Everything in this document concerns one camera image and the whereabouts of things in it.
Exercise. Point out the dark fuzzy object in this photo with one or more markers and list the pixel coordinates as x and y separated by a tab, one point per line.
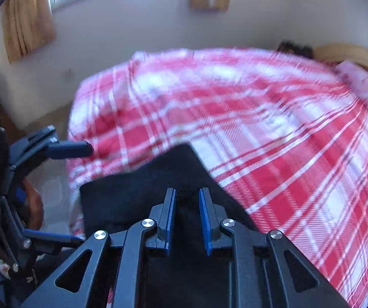
294	48

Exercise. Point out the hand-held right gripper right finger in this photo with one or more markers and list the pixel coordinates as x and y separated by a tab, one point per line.
205	223

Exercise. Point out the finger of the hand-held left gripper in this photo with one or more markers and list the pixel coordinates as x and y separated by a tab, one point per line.
54	238
70	149

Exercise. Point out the black pants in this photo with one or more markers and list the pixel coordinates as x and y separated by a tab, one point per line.
158	179

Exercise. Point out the red plaid blanket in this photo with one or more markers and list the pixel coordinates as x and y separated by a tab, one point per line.
267	128

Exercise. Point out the pink floral pillow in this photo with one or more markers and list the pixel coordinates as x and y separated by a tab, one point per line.
365	86

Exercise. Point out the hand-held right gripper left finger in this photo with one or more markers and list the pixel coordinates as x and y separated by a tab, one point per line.
170	218

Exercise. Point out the wooden headboard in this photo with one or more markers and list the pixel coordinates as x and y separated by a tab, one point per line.
347	53

